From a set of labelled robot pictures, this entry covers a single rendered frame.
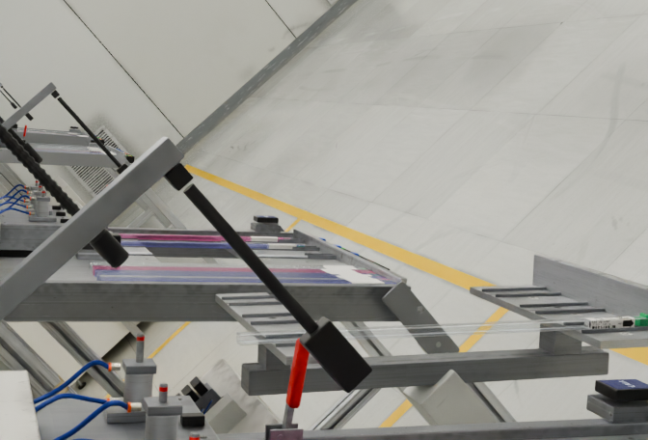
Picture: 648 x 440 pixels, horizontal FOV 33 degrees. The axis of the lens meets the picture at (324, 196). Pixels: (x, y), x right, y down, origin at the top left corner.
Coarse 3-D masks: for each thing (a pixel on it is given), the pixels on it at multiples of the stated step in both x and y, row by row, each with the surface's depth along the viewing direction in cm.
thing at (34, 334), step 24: (0, 144) 532; (48, 144) 575; (96, 144) 582; (0, 192) 500; (144, 216) 596; (168, 216) 526; (24, 336) 514; (48, 336) 518; (96, 336) 525; (120, 336) 528; (48, 360) 519; (72, 360) 522
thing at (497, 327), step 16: (528, 320) 126; (544, 320) 127; (560, 320) 127; (576, 320) 127; (640, 320) 130; (240, 336) 114; (256, 336) 115; (272, 336) 116; (288, 336) 116; (352, 336) 118; (368, 336) 119; (384, 336) 120; (400, 336) 120; (416, 336) 121; (432, 336) 121
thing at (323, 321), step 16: (320, 320) 66; (304, 336) 66; (320, 336) 65; (336, 336) 66; (320, 352) 66; (336, 352) 66; (352, 352) 66; (336, 368) 66; (352, 368) 66; (368, 368) 67; (352, 384) 66
